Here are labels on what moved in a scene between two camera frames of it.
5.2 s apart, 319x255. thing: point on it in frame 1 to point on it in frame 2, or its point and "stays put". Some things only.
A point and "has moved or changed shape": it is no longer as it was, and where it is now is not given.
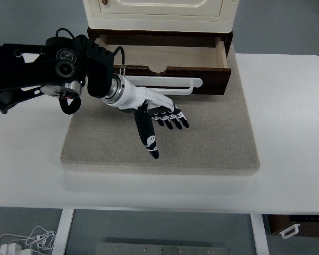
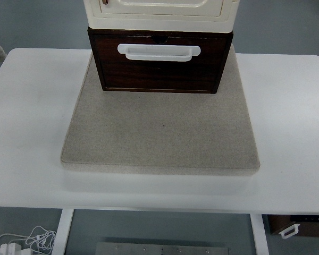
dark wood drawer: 203,57 has moved or changed shape
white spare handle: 295,227 stays put
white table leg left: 63,232 stays put
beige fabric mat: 219,141 stays put
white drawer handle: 190,83 to 160,52
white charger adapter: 10,249 stays put
